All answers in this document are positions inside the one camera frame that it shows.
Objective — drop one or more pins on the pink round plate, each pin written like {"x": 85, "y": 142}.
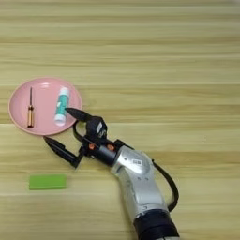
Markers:
{"x": 43, "y": 93}

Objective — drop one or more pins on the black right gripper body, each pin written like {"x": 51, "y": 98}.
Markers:
{"x": 103, "y": 151}

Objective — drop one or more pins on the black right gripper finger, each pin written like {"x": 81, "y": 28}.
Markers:
{"x": 79, "y": 115}
{"x": 62, "y": 150}

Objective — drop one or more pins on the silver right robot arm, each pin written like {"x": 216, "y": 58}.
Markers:
{"x": 140, "y": 187}

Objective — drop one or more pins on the green rectangular block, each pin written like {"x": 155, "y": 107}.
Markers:
{"x": 47, "y": 182}

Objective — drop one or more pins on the white and teal glue stick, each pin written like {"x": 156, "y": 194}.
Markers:
{"x": 62, "y": 103}

